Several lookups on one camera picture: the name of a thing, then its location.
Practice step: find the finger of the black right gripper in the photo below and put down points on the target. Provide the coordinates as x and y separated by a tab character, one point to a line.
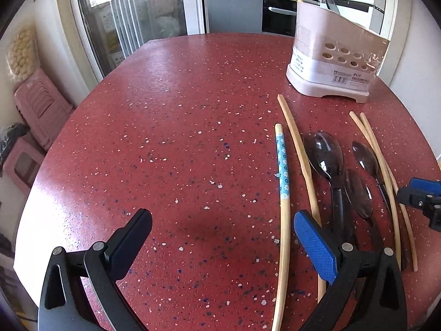
424	195

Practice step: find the blue patterned wooden chopstick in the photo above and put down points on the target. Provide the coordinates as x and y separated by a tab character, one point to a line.
285	229

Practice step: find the small pink stool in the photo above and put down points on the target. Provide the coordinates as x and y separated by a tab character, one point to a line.
23	162

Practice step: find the black built-in oven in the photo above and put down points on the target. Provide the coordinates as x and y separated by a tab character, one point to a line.
279	17

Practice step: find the glass sliding door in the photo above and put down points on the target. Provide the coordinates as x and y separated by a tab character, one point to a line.
112	30

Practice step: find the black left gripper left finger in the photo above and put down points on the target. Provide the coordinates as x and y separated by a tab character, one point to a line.
63	302

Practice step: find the black plastic bag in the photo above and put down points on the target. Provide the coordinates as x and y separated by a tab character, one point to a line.
9	137

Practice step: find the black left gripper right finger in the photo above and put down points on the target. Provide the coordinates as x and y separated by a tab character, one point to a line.
382	302

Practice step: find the pink plastic stool stack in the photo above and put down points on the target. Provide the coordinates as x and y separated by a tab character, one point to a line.
42	107

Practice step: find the pink utensil holder caddy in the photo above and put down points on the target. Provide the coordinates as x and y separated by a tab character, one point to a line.
333	56

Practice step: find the grey kitchen counter cabinet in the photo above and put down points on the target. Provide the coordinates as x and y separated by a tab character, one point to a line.
239	16

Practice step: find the bag of pale balls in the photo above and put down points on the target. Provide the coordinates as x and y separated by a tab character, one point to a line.
22	55

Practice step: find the large dark plastic spoon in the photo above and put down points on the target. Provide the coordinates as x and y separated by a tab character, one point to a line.
326	158

